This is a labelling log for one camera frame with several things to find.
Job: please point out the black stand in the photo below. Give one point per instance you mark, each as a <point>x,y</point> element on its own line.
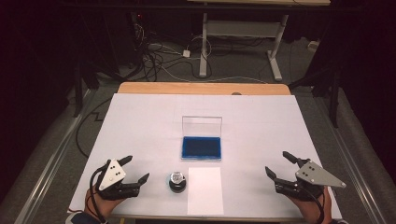
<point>334,96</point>
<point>77,93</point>

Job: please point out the white box on floor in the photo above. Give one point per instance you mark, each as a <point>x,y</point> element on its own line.
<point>313,45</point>

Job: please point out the blue ink pad clear case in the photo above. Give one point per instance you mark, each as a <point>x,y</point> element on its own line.
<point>201,147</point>

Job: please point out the person's left hand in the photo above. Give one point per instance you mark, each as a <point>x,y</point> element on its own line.
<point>104,203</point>

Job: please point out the white desk frame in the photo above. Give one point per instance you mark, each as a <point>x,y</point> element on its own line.
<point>243,28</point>

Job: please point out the metal floor rail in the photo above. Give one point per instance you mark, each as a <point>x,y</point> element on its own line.
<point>53,161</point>
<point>351,158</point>

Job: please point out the small white power adapter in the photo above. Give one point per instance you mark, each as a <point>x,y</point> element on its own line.
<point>186,53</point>

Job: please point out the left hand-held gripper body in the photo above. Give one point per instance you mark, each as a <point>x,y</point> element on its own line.
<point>112,175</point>

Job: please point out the wooden table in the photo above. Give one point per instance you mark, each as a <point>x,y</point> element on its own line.
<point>202,88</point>

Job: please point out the white paper sheet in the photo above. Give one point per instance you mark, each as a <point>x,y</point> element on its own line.
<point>205,193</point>

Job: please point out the person's right hand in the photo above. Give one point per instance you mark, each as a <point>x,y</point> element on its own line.
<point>306,208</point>

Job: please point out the black stamp with crystal knob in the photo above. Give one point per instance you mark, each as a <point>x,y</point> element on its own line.
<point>177,183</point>

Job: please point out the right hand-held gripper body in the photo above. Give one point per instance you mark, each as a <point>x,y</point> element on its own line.
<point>311,175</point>

